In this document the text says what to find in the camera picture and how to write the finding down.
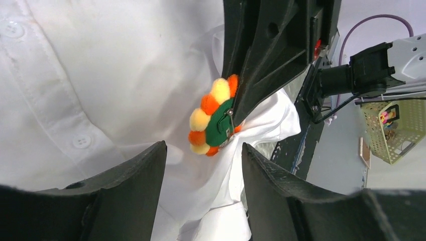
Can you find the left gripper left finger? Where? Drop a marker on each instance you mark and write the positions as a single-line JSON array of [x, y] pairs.
[[117, 204]]

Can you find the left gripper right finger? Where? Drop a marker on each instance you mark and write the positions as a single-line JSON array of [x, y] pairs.
[[282, 206]]

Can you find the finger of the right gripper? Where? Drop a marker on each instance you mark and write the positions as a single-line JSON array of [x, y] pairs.
[[279, 53], [241, 18]]

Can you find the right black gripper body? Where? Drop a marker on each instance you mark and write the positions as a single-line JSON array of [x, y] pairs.
[[323, 18]]

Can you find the orange yellow flower brooch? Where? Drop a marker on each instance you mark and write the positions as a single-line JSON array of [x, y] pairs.
[[211, 125]]

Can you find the white button shirt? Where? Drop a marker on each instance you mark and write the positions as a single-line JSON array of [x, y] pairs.
[[87, 85]]

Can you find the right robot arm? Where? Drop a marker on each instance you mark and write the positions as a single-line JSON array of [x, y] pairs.
[[369, 73]]

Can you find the yellow perforated basket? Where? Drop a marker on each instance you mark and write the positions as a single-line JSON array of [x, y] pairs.
[[394, 127]]

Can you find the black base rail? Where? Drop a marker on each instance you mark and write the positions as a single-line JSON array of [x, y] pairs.
[[295, 153]]

